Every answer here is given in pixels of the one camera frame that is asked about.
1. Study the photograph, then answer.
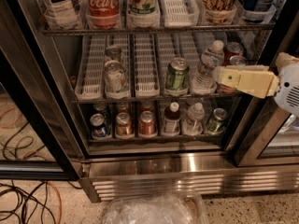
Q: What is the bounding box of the brown soda can front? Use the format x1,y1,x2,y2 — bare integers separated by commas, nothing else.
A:
116,112,133,136

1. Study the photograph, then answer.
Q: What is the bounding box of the red Coca-Cola can front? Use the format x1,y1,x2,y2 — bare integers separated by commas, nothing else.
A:
217,55,248,93

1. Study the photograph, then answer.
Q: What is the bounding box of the white tea bottle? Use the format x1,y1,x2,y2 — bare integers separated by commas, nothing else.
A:
43,0,82,30

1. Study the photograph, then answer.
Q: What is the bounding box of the black cables bundle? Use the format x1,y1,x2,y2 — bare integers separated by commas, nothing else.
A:
0,179,83,224

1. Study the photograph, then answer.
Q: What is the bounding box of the clear water bottle bottom shelf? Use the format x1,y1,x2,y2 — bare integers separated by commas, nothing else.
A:
182,103,205,136

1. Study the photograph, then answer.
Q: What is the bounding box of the orange cable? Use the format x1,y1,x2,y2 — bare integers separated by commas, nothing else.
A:
46,180,64,224

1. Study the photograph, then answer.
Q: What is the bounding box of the clear water bottle middle shelf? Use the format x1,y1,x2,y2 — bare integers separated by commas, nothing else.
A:
192,40,224,94

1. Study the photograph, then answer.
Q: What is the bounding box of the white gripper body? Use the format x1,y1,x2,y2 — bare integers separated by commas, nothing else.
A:
274,63,299,117

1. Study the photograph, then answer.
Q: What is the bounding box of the white patterned can rear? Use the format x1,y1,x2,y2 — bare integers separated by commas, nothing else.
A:
105,45,121,62

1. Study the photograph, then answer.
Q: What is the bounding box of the dark juice bottle white cap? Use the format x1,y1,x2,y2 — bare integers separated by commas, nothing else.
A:
162,102,180,135

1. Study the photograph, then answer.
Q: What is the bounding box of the glass fridge door left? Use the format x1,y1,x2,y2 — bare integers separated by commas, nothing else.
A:
1,0,83,180

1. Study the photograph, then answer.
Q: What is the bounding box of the white patterned can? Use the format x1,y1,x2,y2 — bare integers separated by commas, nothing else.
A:
104,60,128,99
105,45,121,62

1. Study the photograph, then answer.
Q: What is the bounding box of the white green soda can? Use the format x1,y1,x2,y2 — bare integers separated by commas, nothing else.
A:
128,0,157,27

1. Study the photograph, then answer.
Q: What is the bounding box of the clear water bottle shelf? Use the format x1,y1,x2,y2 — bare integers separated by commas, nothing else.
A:
192,40,224,94
182,103,205,136

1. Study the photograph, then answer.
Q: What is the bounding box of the red soda can bottom front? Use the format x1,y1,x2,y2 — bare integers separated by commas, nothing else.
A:
138,111,156,137

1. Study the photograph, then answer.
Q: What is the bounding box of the orange gold soda can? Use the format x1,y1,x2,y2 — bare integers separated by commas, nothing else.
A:
201,0,235,23

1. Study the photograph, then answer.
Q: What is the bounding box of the red Coca-Cola can top shelf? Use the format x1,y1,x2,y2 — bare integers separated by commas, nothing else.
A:
87,0,120,29

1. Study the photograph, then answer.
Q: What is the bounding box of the green can bottom shelf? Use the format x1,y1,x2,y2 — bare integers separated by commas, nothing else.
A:
206,108,228,134

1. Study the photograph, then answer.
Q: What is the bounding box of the blue can rear bottom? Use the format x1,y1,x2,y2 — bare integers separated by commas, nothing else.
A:
93,103,111,122

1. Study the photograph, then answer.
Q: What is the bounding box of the blue Pepsi can front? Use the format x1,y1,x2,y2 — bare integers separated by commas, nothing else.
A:
90,113,110,139

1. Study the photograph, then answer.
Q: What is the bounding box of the green soda can middle shelf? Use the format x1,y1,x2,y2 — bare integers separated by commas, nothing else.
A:
165,57,190,96

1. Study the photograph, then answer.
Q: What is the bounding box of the stainless steel display fridge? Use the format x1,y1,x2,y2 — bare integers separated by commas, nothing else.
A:
0,0,299,203

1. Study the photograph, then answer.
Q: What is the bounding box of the empty white shelf tray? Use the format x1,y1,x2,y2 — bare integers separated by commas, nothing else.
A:
160,0,199,28

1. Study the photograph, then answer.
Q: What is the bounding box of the white patterned can front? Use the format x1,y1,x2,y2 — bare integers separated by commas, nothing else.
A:
104,60,128,99

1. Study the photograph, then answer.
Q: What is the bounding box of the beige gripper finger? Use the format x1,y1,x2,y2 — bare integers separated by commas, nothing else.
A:
212,65,279,98
276,52,299,71

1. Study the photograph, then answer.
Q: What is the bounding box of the clear plastic bin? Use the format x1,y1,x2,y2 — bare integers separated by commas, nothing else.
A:
101,189,210,224

